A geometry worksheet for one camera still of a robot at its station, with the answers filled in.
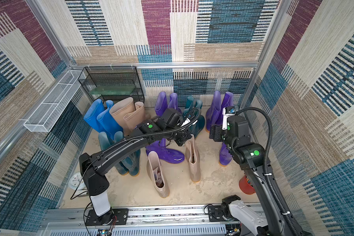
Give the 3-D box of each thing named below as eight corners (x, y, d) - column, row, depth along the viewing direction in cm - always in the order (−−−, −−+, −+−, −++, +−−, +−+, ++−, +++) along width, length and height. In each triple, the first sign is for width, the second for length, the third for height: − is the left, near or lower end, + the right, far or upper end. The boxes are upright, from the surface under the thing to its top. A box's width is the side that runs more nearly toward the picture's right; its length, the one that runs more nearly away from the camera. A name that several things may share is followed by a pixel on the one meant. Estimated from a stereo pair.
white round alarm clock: (74, 195, 82) (71, 193, 79) (69, 179, 87) (66, 177, 85) (86, 187, 84) (84, 186, 82) (80, 172, 90) (78, 170, 87)
